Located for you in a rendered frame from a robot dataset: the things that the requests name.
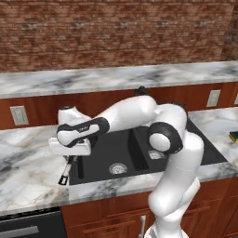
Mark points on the brown wooden cupboard run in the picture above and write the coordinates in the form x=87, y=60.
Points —
x=234, y=204

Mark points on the black double sink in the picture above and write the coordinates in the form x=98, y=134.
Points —
x=111, y=152

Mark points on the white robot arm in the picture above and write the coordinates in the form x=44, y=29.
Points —
x=173, y=161

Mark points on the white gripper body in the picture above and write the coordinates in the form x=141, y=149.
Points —
x=69, y=150

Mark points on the yellow and green sponge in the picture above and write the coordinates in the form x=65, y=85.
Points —
x=234, y=136

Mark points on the black tap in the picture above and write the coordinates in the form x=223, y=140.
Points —
x=141, y=90

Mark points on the brown wooden cupboard door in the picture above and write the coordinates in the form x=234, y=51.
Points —
x=105, y=217
x=207, y=210

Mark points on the black dishwasher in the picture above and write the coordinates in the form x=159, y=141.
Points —
x=31, y=223

